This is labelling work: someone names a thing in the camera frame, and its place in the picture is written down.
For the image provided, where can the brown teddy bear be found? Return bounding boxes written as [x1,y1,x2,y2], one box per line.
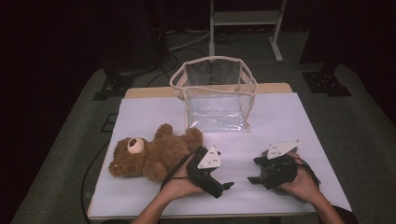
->
[107,123,204,183]

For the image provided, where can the person's left hand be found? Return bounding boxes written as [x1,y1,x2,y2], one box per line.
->
[158,162,206,203]

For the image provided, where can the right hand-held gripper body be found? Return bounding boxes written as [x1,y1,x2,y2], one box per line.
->
[261,140,301,190]

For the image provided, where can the black cable loop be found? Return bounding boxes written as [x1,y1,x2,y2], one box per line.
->
[80,141,110,224]

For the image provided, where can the black floor socket plate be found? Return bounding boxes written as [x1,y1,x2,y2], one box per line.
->
[101,113,120,133]

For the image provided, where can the white table sheet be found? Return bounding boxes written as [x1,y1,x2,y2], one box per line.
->
[88,92,353,218]

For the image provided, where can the person's right hand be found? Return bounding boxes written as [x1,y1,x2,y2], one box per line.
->
[276,151,324,204]

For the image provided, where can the left hand-held gripper cable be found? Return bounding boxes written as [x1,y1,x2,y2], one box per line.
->
[159,148,201,191]

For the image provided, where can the thin black cable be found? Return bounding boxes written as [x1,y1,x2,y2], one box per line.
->
[146,46,213,88]

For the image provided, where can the transparent bag with beige trim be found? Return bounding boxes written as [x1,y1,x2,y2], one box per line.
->
[168,55,259,133]

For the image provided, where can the right hand-held gripper cable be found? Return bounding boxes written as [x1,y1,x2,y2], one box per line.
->
[292,157,320,188]

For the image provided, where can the light grey cable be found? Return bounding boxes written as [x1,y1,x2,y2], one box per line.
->
[167,31,211,52]

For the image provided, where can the black stand base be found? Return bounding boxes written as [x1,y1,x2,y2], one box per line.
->
[302,63,353,97]
[92,69,134,101]

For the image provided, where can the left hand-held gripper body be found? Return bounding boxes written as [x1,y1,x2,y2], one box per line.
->
[186,144,225,200]

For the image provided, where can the white metal stand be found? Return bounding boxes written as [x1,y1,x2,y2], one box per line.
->
[208,0,288,63]

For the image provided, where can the hand-held gripper cable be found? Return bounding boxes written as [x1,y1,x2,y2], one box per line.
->
[292,157,320,188]
[159,148,201,191]

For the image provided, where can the wooden table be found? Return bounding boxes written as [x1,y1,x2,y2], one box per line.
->
[87,82,353,220]

